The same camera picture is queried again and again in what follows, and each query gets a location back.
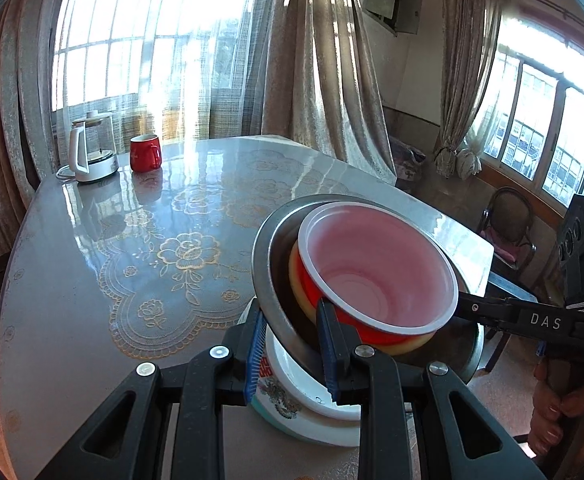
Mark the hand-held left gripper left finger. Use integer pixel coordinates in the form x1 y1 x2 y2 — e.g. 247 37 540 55
37 302 269 480

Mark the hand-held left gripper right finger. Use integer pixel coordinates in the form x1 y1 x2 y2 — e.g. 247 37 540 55
315 298 548 480

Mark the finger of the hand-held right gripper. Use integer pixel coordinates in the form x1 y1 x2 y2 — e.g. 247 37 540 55
455 292 584 356

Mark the white plate with floral print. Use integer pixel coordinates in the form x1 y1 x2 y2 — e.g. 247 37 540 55
264 327 363 421

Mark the white plate with dragon print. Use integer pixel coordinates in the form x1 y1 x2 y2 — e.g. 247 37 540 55
249 305 363 448

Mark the yellow plastic bowl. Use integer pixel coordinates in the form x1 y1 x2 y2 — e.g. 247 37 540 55
289 245 435 357

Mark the stainless steel bowl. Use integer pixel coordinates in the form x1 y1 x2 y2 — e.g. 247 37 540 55
251 195 487 386

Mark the red plastic bowl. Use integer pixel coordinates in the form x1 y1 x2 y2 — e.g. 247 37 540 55
297 201 459 345

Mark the person's right hand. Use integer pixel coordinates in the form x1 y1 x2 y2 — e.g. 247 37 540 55
528 360 584 457

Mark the round-back chair with pink cushion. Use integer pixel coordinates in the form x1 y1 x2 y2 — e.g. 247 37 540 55
477 186 539 281

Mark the tied white sheer curtain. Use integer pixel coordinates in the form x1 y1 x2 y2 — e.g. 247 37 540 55
453 146 483 181

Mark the side window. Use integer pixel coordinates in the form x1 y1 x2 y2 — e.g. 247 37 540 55
469 7 584 211

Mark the patterned fabric bundle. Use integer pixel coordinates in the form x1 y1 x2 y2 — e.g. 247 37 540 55
391 136 427 195

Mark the beige curtain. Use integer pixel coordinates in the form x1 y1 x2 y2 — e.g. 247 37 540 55
433 0 510 177
261 0 399 186
0 0 70 266

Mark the red mug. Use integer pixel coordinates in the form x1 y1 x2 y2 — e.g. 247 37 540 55
129 134 163 173

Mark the white electric kettle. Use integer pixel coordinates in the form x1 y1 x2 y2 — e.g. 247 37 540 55
67 110 120 184

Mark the sheer mesh curtain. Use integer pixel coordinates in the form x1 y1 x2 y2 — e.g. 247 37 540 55
52 0 298 143

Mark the large barred window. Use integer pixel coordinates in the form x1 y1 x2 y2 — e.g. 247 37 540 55
52 0 278 141

